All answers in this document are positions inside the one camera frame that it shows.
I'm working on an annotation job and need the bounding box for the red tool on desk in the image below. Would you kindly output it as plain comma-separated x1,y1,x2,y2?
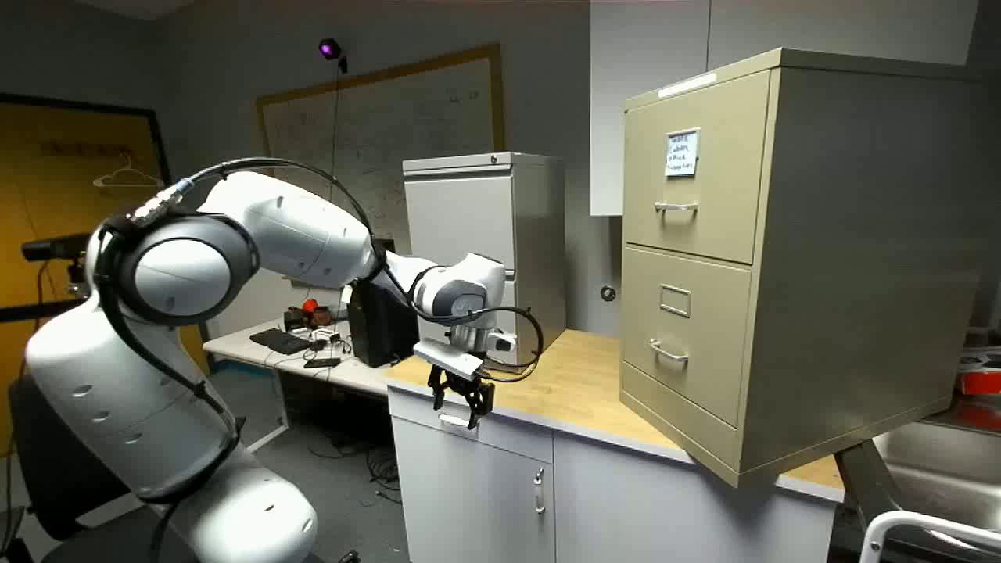
285,296,337,331

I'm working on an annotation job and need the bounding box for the beige unlabelled cabinet drawer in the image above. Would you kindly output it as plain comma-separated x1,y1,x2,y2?
618,241,758,431

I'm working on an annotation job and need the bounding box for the black computer box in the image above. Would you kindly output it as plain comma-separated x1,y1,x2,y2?
344,274,422,371

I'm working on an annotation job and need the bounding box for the beige metal filing cabinet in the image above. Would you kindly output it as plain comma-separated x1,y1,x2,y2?
616,44,994,494

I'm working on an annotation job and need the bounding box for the white paper label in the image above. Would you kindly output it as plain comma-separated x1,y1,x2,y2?
663,125,705,183

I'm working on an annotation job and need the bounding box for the white tube frame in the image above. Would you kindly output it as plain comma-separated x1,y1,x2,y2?
858,508,1001,563

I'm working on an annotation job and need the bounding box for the black camera bar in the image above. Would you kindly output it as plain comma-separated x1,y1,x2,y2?
19,231,97,265

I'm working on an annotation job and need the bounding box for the wood framed whiteboard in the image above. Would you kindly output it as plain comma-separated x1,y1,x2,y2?
254,40,510,270

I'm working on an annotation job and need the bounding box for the white cabinet with wooden top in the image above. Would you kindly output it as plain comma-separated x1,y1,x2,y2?
386,329,848,563

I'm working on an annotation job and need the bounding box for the red and white container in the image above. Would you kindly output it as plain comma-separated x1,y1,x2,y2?
953,349,1001,402

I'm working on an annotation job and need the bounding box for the steel sink basin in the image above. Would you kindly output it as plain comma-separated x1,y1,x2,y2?
871,413,1001,537

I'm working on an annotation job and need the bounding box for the camera with purple light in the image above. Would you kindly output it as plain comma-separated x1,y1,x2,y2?
315,35,353,74

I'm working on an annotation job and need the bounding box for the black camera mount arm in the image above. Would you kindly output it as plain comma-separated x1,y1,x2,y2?
0,296,89,329

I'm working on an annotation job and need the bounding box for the beige labelled cabinet drawer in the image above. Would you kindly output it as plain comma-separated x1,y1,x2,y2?
618,68,782,265

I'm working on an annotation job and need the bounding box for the small grey filing cabinet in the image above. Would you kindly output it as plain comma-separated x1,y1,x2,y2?
399,149,571,371

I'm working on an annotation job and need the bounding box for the black keyboard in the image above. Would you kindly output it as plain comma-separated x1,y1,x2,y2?
247,325,315,357

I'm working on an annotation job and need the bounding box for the yellow door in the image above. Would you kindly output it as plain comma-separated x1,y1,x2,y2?
0,92,214,458

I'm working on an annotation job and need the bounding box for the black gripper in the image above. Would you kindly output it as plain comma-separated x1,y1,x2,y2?
424,362,496,431

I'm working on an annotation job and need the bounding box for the wire clothes hanger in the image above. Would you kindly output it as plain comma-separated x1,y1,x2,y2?
89,155,169,194

